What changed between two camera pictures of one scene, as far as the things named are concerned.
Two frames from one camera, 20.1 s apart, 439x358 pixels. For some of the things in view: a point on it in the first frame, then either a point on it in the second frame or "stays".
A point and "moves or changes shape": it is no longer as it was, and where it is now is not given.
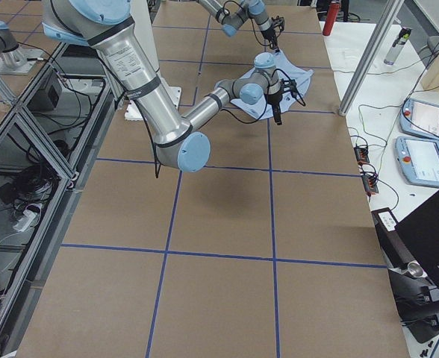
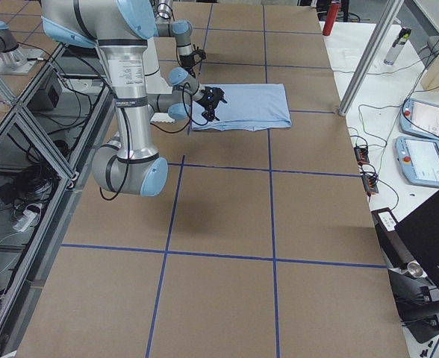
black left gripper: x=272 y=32 to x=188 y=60
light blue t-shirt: x=294 y=82 moves or changes shape
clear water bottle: x=398 y=45 stays
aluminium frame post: x=388 y=17 stays
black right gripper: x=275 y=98 to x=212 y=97
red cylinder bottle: x=332 y=14 stays
